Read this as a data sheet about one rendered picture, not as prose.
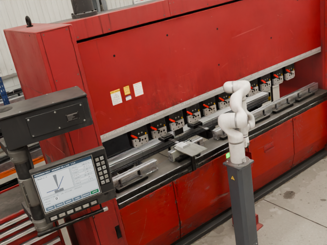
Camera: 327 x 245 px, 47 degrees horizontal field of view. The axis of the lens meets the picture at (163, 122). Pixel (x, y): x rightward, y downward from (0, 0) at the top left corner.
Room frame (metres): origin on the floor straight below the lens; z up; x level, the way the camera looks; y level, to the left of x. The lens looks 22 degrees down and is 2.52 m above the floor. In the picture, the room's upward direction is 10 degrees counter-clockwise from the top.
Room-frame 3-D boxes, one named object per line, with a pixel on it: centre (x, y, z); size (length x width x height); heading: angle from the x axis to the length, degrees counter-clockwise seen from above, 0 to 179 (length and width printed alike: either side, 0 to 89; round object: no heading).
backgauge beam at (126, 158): (3.68, -0.31, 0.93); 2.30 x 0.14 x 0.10; 122
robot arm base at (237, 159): (2.70, -0.54, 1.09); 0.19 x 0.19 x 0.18
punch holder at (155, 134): (3.10, 0.07, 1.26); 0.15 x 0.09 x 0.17; 122
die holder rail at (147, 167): (2.93, 0.35, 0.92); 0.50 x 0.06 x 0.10; 122
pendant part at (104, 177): (2.06, 0.61, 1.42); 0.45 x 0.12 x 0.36; 112
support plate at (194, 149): (3.09, -0.20, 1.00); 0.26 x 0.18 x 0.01; 32
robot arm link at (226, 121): (2.71, -0.51, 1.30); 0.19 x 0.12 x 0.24; 69
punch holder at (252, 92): (3.73, -0.95, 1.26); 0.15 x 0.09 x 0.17; 122
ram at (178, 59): (3.56, -0.67, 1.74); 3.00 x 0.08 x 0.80; 122
